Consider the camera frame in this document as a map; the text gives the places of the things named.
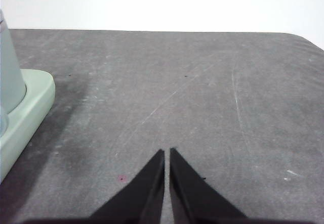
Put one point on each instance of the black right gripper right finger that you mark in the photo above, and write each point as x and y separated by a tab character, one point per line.
195	198

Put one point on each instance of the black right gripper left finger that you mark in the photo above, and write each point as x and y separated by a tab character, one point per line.
141	196

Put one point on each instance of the mint green cooker base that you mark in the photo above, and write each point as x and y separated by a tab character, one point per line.
27	117

